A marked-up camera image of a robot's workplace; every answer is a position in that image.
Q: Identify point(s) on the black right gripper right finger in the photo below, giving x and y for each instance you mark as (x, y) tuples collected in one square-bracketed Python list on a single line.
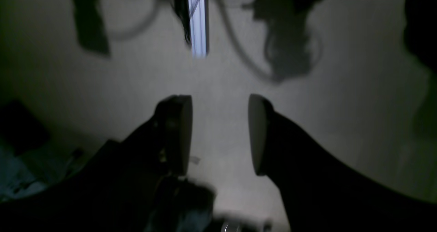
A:
[(319, 192)]

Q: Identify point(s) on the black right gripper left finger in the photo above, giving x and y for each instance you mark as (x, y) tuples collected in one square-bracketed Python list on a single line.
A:
[(128, 186)]

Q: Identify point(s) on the aluminium frame post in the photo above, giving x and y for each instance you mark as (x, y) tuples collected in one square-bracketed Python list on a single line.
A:
[(197, 12)]

